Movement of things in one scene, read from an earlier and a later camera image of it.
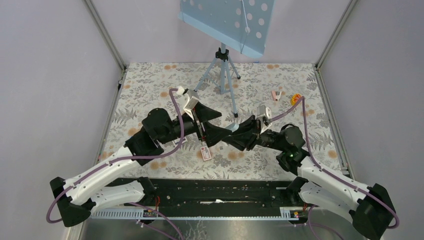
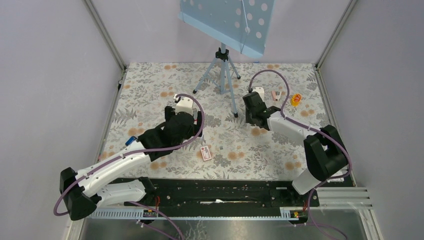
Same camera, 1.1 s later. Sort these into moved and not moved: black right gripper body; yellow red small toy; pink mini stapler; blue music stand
Moved: black right gripper body
Not moved: pink mini stapler; blue music stand; yellow red small toy
